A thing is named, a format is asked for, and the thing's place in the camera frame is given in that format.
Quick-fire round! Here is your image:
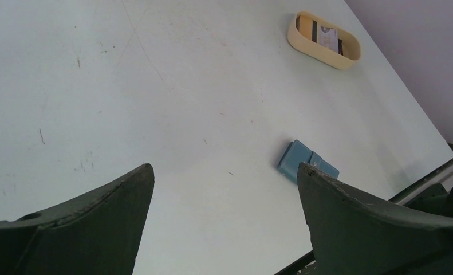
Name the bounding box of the beige oval tray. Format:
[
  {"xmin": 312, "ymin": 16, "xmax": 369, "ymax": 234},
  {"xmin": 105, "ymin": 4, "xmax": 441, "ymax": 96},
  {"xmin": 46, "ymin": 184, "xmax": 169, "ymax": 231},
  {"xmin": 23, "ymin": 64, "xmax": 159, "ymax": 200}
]
[{"xmin": 287, "ymin": 11, "xmax": 361, "ymax": 70}]

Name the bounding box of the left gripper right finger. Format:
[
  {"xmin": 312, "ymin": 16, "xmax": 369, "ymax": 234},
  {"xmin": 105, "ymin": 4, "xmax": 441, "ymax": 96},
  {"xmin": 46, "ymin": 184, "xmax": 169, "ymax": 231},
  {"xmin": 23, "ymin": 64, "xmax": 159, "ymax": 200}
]
[{"xmin": 297, "ymin": 163, "xmax": 453, "ymax": 274}]

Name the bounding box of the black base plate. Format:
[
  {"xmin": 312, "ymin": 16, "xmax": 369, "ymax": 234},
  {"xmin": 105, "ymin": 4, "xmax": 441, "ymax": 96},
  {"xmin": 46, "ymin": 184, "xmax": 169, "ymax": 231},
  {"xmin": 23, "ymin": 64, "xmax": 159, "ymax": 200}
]
[{"xmin": 275, "ymin": 250, "xmax": 316, "ymax": 275}]

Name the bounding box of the white card in tray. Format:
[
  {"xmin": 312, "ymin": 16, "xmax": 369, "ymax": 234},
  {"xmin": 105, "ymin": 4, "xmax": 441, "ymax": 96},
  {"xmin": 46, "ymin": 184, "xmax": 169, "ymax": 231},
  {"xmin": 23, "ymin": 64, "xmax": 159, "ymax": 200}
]
[{"xmin": 317, "ymin": 25, "xmax": 340, "ymax": 53}]

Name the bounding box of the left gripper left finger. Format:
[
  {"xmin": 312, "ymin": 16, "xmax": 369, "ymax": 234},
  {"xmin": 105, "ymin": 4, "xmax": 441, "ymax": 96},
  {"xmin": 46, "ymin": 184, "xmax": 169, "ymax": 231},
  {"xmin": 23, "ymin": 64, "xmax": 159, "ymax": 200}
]
[{"xmin": 0, "ymin": 164, "xmax": 155, "ymax": 274}]

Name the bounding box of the blue card holder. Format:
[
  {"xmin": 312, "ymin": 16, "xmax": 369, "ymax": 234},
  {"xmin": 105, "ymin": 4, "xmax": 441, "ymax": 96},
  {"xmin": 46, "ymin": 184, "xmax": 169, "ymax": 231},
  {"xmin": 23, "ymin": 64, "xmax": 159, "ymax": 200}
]
[{"xmin": 277, "ymin": 140, "xmax": 340, "ymax": 185}]

